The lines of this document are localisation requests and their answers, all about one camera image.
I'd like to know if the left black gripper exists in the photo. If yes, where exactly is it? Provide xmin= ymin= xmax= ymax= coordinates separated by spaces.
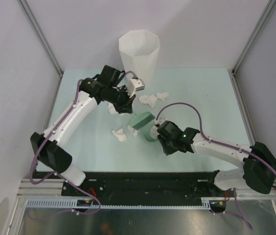
xmin=106 ymin=85 xmax=136 ymax=114

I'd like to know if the green plastic dustpan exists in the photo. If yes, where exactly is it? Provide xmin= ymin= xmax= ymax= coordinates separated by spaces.
xmin=139 ymin=121 xmax=158 ymax=142

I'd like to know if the green hand brush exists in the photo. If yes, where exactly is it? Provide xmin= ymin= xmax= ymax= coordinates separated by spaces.
xmin=129 ymin=112 xmax=155 ymax=130

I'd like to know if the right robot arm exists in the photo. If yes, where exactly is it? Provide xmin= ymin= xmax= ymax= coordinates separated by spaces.
xmin=156 ymin=121 xmax=276 ymax=196

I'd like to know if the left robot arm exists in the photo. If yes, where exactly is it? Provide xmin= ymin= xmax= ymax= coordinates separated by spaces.
xmin=29 ymin=65 xmax=145 ymax=196

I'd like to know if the crumpled paper scrap upper left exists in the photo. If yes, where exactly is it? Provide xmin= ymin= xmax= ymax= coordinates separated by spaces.
xmin=108 ymin=103 xmax=118 ymax=115

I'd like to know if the crumpled paper scrap far left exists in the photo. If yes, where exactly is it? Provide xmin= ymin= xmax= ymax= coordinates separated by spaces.
xmin=139 ymin=95 xmax=157 ymax=108

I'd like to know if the crumpled paper scrap front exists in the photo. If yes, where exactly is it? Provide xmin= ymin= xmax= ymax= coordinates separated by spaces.
xmin=111 ymin=128 xmax=127 ymax=142

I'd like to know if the crumpled paper scrap middle left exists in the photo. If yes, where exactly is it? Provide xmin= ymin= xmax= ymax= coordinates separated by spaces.
xmin=127 ymin=125 xmax=139 ymax=137

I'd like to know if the large crumpled paper scrap right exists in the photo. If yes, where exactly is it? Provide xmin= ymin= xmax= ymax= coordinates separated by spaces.
xmin=156 ymin=92 xmax=169 ymax=101

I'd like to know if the white faceted waste bin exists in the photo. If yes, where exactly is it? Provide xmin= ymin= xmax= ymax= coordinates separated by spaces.
xmin=119 ymin=30 xmax=160 ymax=87

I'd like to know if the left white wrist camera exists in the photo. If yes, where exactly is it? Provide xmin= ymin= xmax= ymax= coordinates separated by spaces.
xmin=126 ymin=78 xmax=145 ymax=97

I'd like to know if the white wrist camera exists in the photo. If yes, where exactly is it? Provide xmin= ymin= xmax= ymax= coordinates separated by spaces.
xmin=126 ymin=78 xmax=145 ymax=97
xmin=154 ymin=118 xmax=166 ymax=127

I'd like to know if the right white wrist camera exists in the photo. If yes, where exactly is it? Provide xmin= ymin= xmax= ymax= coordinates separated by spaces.
xmin=154 ymin=118 xmax=166 ymax=127

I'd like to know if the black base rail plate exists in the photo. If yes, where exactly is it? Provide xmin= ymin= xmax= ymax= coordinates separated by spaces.
xmin=31 ymin=171 xmax=268 ymax=206

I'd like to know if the left aluminium frame post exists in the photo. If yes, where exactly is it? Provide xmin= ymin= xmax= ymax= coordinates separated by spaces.
xmin=17 ymin=0 xmax=63 ymax=78

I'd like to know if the aluminium frame post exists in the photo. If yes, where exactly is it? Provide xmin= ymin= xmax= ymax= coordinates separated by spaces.
xmin=17 ymin=0 xmax=63 ymax=78
xmin=231 ymin=0 xmax=276 ymax=75

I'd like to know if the grey slotted cable duct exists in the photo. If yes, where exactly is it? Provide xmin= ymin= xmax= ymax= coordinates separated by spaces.
xmin=25 ymin=197 xmax=229 ymax=210

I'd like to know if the right aluminium frame post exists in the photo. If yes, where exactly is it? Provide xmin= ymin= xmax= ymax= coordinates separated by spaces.
xmin=231 ymin=0 xmax=276 ymax=75

